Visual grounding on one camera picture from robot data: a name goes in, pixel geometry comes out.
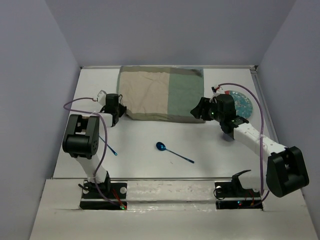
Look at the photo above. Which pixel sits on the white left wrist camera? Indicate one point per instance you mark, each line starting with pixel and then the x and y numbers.
pixel 100 97

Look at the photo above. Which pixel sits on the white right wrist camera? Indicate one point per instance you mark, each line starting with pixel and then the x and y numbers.
pixel 217 90

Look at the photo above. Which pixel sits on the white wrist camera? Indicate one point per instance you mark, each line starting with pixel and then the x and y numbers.
pixel 100 97
pixel 217 90

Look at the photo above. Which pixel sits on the blue metal fork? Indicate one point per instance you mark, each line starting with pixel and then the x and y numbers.
pixel 111 149

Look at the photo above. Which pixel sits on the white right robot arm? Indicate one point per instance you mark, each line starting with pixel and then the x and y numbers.
pixel 286 171

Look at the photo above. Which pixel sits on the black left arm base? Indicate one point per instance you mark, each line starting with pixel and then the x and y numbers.
pixel 112 199

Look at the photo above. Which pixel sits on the lavender cup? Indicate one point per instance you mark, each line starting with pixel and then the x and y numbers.
pixel 228 137

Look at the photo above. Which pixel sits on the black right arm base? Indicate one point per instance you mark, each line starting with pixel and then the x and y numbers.
pixel 230 195

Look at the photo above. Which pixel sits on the red and teal plate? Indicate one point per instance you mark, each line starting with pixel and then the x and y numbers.
pixel 243 105

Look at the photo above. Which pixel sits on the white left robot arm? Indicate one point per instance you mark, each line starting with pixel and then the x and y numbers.
pixel 86 140

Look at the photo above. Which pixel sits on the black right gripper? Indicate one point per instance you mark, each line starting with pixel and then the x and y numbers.
pixel 204 103

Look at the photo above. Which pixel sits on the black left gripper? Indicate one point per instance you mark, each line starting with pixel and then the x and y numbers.
pixel 122 109

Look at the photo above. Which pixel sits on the blue metal spoon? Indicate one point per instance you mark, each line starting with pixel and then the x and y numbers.
pixel 161 147

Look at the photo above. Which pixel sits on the patchwork cloth placemat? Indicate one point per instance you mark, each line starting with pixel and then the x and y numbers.
pixel 167 94

